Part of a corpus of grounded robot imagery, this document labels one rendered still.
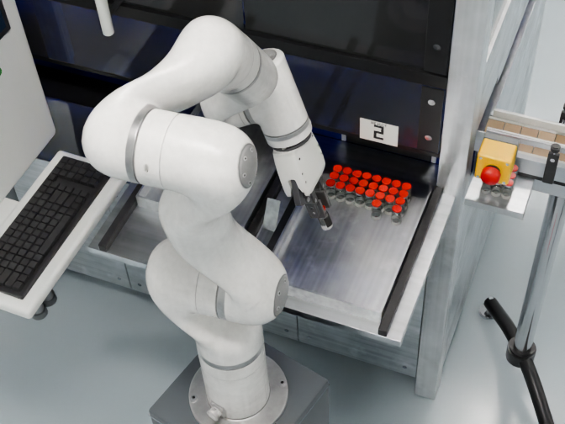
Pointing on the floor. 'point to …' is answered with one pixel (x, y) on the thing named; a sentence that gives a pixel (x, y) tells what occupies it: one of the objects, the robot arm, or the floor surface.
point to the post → (454, 179)
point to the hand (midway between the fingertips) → (318, 204)
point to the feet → (492, 310)
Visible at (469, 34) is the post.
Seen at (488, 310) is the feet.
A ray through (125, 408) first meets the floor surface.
